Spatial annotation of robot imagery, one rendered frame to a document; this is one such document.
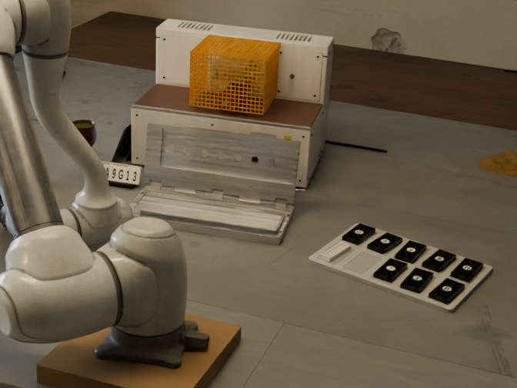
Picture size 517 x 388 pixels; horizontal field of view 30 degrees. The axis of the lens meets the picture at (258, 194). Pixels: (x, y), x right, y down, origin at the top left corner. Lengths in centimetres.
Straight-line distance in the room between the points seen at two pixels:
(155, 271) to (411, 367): 60
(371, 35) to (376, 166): 135
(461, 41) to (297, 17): 74
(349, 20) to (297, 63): 139
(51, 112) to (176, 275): 52
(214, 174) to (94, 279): 93
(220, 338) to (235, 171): 75
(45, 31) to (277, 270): 83
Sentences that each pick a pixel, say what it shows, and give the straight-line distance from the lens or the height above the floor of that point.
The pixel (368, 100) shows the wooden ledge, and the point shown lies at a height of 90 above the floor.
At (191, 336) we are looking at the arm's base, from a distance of 203.
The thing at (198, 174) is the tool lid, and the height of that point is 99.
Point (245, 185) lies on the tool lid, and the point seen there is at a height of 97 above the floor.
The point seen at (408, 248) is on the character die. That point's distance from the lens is 256.
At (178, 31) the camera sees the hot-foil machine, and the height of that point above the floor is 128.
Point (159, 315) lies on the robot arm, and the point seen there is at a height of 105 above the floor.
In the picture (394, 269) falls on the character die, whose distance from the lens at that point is 245.
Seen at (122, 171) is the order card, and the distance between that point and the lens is 286.
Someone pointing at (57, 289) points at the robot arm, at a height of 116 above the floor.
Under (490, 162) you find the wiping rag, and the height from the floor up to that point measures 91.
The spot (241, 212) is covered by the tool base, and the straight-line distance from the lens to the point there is 268.
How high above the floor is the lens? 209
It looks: 25 degrees down
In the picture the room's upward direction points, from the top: 3 degrees clockwise
